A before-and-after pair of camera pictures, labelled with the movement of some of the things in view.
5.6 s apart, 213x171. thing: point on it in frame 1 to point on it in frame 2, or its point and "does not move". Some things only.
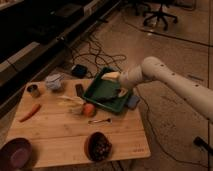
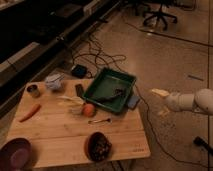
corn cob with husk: (71, 104) does not move
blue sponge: (132, 101) does not move
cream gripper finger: (122, 92) to (164, 112)
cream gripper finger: (111, 76) to (160, 92)
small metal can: (33, 90) does not move
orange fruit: (89, 109) does not move
